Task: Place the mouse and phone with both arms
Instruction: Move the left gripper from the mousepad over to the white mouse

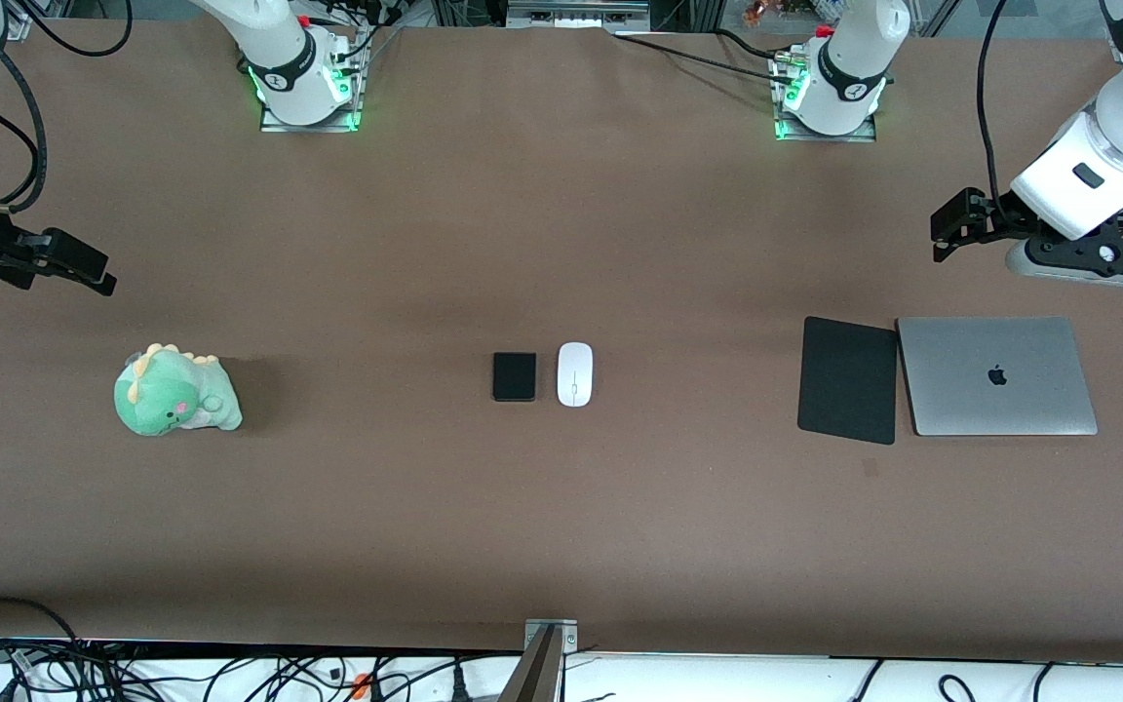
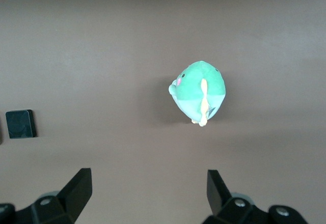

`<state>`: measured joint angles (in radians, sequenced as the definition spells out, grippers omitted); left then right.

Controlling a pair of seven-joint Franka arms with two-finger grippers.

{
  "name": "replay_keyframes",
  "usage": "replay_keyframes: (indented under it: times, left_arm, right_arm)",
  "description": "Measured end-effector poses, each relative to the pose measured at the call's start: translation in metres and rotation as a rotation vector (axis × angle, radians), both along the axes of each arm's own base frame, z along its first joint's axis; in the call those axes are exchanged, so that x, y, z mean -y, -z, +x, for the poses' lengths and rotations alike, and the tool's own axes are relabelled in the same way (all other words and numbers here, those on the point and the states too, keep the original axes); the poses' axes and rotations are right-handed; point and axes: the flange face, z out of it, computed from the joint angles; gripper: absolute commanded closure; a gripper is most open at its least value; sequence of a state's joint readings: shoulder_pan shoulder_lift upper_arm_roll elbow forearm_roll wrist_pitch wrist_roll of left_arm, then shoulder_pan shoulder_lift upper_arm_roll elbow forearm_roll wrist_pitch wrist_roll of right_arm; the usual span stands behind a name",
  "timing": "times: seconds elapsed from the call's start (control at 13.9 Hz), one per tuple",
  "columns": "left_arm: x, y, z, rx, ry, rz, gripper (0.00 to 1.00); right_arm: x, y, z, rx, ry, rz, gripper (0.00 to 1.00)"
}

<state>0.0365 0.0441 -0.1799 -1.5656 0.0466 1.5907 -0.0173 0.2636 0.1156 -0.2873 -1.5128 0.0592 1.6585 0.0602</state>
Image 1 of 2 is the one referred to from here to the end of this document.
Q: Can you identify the white computer mouse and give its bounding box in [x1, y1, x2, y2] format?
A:
[557, 341, 595, 409]

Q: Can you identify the black phone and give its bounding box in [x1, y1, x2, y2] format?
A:
[492, 352, 538, 404]

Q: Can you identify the black mouse pad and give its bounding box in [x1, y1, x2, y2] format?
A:
[796, 316, 900, 446]

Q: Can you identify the silver laptop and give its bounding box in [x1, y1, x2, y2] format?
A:
[896, 316, 1100, 437]

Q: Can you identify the green dinosaur plush toy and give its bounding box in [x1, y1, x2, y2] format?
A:
[113, 342, 244, 437]

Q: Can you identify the aluminium profile beam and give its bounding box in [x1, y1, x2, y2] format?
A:
[498, 624, 564, 702]

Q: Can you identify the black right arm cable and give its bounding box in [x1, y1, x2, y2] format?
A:
[0, 0, 134, 214]

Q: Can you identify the short black table cable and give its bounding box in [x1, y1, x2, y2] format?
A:
[715, 27, 792, 61]

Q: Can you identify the long black table cable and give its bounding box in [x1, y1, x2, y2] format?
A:
[613, 34, 796, 87]

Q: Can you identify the black looped floor cable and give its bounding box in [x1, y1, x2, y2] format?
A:
[0, 597, 85, 649]

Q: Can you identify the grey switch box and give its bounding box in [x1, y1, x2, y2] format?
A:
[506, 0, 651, 30]

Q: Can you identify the metal table edge bracket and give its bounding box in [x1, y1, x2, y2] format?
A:
[524, 618, 579, 654]

